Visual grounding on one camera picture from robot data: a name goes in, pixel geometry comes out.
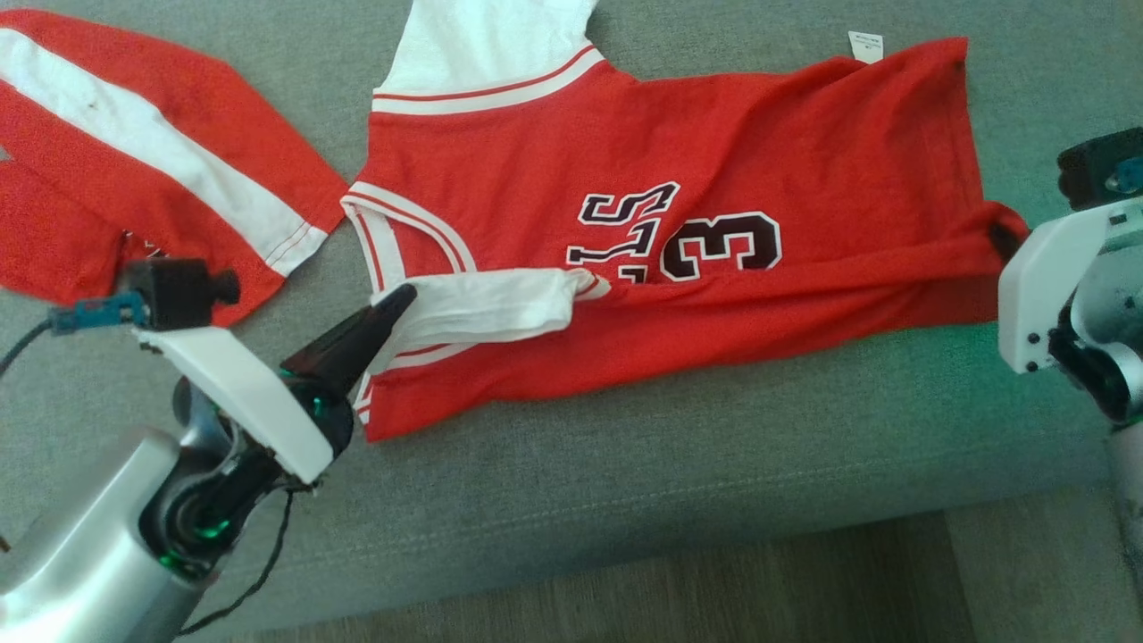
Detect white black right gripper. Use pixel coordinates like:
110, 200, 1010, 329
989, 201, 1143, 374

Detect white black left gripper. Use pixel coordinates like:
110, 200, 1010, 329
134, 284, 419, 572

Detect red white basketball jersey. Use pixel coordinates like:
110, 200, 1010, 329
341, 0, 1030, 443

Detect red white-striped basketball shorts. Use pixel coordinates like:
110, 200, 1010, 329
0, 9, 349, 327

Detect grey sofa seat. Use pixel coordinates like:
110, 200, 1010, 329
0, 0, 1143, 639

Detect thin black left gripper cable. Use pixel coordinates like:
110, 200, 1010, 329
179, 487, 296, 637

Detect left camera cable teal plug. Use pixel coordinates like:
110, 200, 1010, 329
0, 295, 148, 376

